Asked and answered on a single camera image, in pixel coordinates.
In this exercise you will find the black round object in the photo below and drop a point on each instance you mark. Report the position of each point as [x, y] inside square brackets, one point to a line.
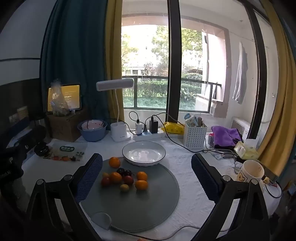
[42, 150]

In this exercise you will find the brownish yellow fruit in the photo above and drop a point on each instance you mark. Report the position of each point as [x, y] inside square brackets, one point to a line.
[124, 187]

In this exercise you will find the round grey mat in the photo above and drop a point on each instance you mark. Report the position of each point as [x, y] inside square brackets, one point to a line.
[138, 208]

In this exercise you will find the cardboard box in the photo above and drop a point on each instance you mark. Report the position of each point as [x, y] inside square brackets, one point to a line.
[62, 127]

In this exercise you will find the blue cap bottle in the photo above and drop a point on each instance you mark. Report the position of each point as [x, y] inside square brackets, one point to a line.
[188, 118]

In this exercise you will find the small red fruit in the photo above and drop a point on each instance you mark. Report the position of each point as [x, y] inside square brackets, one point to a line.
[128, 180]
[105, 182]

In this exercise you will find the small yellow fruit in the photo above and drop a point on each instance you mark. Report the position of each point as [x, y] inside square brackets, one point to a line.
[106, 175]

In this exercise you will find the black charger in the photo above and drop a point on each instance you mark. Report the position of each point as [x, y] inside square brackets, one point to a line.
[153, 127]

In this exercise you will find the yellow tissue pack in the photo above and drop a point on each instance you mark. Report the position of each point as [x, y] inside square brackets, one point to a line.
[248, 150]

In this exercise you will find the white plate with dark rim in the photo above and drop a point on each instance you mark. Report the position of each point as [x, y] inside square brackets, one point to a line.
[143, 154]

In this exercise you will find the white charger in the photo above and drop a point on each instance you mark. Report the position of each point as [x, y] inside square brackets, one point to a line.
[138, 128]

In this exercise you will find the small black plug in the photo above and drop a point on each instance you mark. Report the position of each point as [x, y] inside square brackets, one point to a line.
[145, 128]

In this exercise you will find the teal curtain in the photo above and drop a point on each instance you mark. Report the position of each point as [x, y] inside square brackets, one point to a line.
[74, 58]

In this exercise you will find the small labelled bottle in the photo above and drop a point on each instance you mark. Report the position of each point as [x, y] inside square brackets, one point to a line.
[210, 139]

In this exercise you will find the pink bowl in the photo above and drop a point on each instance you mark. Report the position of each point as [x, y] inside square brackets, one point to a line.
[92, 125]

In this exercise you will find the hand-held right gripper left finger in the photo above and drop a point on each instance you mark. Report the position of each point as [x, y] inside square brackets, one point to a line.
[92, 171]

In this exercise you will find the white perforated basket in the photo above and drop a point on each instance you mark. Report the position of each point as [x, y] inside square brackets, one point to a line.
[194, 136]

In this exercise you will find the tablet with dark case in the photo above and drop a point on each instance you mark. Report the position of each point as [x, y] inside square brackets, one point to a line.
[72, 97]

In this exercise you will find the clear plastic bag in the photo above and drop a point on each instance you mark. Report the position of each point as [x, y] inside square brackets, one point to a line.
[57, 102]

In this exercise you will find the white appliance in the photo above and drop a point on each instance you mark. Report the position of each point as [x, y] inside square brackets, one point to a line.
[241, 127]

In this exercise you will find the purple cloth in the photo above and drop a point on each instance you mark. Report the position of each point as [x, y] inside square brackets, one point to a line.
[225, 135]

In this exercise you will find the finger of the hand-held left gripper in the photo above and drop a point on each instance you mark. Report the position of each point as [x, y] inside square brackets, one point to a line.
[18, 153]
[37, 134]

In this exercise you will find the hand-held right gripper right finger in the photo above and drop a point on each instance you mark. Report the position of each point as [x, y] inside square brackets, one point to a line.
[203, 176]

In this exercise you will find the black balcony railing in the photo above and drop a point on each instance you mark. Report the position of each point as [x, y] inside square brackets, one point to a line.
[150, 79]

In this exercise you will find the white tablecloth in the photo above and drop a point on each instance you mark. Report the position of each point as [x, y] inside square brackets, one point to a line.
[196, 208]

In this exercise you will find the yellow snack bag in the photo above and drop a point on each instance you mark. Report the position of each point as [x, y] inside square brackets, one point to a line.
[173, 128]

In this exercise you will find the dark window frame post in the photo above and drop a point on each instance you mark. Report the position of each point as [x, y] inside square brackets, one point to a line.
[174, 58]

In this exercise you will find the white power strip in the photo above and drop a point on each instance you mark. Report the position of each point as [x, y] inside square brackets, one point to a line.
[150, 136]

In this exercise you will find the clear packet with green label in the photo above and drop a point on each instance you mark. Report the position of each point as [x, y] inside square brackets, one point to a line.
[67, 149]

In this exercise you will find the white desk lamp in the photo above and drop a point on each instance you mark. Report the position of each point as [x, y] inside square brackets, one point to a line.
[120, 133]

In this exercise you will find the orange tangerine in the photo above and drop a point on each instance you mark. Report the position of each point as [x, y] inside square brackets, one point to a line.
[114, 162]
[142, 176]
[115, 177]
[141, 185]

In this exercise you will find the hanging grey garment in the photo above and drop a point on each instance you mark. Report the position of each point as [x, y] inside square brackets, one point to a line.
[240, 78]

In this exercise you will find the grey mat controller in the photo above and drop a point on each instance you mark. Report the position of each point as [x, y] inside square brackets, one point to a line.
[100, 220]

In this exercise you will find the white bear mug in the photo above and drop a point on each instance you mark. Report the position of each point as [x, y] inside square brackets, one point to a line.
[248, 172]

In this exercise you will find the blue plastic basin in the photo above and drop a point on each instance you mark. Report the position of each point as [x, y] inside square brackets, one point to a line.
[92, 135]

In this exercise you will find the yellow curtain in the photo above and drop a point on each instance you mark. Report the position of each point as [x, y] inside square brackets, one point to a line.
[114, 46]
[282, 104]

